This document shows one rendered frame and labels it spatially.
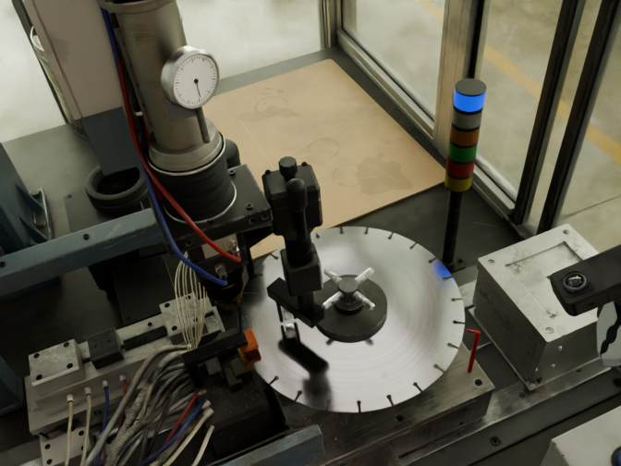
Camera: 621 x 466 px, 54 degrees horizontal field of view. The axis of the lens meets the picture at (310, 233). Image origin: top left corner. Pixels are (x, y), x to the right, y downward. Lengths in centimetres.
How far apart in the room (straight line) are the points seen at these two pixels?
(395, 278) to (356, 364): 16
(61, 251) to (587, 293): 69
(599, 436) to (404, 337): 28
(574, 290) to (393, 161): 83
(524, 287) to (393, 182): 47
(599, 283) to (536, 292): 35
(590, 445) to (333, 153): 87
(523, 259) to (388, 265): 23
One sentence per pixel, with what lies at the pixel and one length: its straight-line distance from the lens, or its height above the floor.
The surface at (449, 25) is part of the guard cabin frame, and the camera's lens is 130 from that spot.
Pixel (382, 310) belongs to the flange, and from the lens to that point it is 88.
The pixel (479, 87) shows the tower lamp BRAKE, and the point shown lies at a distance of 95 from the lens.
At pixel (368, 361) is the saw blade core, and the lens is 85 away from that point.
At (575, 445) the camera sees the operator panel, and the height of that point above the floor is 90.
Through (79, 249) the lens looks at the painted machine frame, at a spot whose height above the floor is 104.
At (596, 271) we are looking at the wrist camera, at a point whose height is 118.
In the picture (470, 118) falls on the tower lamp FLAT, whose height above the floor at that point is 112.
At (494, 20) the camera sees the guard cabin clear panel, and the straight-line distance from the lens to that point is 121.
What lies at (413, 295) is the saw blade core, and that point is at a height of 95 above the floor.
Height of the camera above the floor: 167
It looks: 46 degrees down
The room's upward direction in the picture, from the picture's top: 6 degrees counter-clockwise
